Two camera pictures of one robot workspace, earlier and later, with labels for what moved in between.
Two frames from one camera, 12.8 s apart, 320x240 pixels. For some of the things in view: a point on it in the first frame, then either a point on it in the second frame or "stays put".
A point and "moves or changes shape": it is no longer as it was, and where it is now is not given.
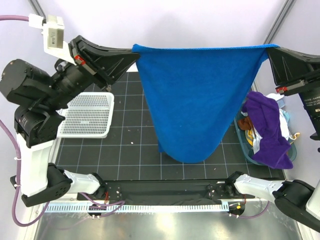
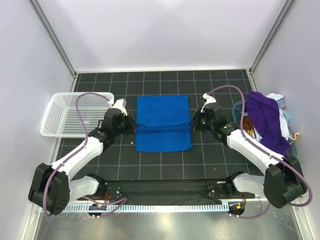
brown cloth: [245, 124] stays put
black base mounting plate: [164, 192] stays put
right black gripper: [293, 70] to [195, 121]
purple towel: [264, 113] stays put
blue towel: [198, 95] moves or changes shape
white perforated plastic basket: [88, 115] stays put
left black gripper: [105, 65] to [132, 126]
